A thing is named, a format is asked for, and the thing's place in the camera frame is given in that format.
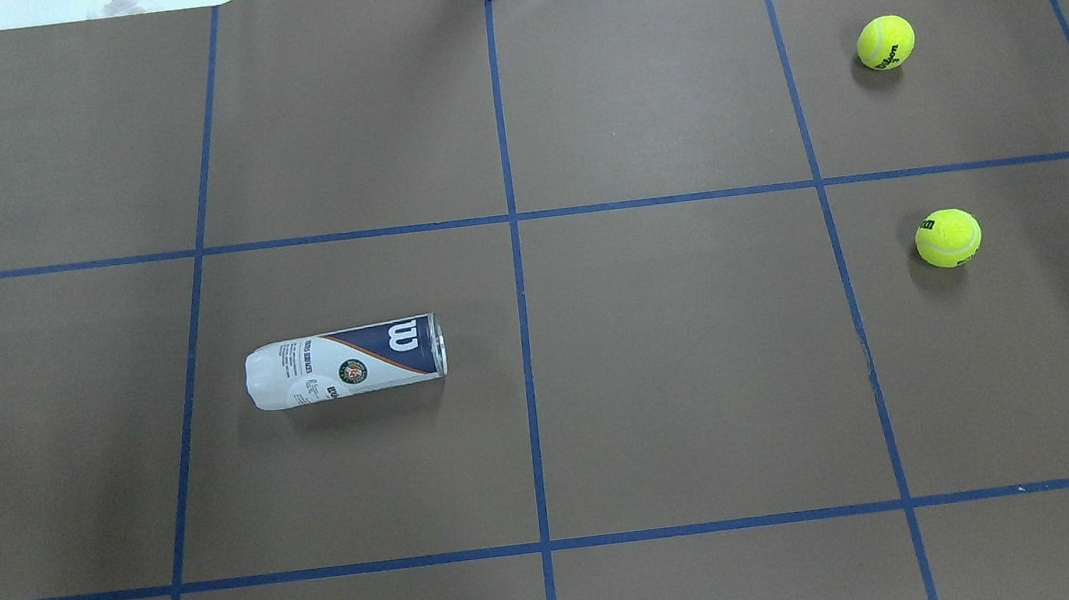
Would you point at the yellow tennis ball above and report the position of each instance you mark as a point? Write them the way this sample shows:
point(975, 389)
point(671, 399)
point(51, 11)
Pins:
point(948, 238)
point(885, 42)

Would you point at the white blue tennis ball can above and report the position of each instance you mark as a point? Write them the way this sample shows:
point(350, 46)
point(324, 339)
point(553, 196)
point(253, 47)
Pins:
point(343, 363)

